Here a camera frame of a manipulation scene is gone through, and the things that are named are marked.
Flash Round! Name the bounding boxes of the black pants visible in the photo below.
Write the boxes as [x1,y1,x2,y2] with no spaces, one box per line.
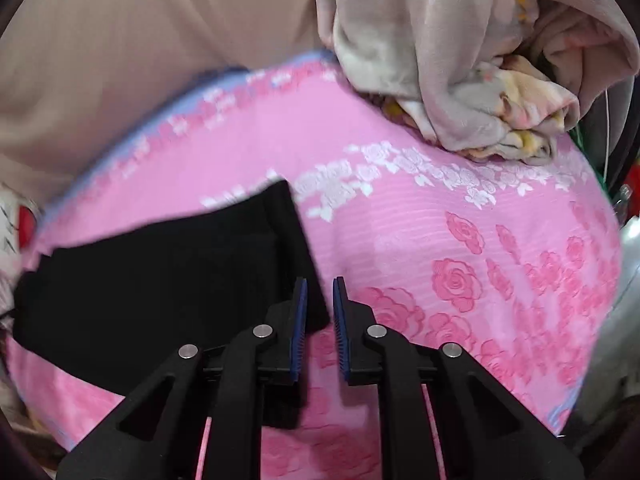
[9,181,330,422]

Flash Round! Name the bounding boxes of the pink rose bed sheet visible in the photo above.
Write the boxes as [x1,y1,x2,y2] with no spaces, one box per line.
[24,53,620,479]

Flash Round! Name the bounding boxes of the bunny face pillow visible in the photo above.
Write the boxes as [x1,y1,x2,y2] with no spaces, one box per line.
[0,184,40,318]

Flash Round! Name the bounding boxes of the grey floral blanket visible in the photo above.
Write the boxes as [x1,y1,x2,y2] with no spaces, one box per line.
[316,0,639,165]

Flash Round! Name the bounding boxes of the beige padded headboard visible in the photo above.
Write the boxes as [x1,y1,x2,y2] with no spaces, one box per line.
[1,0,320,204]

